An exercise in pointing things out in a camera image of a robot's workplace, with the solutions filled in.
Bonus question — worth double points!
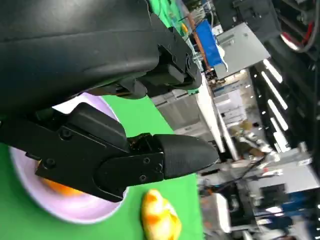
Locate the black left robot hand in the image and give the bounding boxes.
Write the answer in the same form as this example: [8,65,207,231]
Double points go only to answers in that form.
[0,0,220,203]

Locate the orange and white bread roll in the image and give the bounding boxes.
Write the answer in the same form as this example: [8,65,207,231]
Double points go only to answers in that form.
[140,189,183,240]
[41,177,85,197]

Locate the green table cloth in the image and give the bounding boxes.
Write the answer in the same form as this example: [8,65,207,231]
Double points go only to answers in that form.
[0,94,205,240]

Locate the grey storage crate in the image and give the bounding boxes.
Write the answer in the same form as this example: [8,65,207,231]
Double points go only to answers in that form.
[151,89,214,141]

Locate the blue box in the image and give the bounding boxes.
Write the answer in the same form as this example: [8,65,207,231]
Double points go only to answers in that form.
[194,19,223,67]

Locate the lilac plate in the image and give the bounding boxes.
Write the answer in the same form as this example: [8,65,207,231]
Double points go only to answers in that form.
[8,92,131,225]

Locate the grey metal cabinet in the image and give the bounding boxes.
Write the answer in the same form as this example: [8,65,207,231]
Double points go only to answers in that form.
[214,22,272,79]

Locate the black floor cable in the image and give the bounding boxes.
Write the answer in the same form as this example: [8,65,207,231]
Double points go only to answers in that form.
[199,154,266,192]

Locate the red cable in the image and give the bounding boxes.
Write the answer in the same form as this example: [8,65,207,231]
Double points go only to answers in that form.
[279,21,316,54]

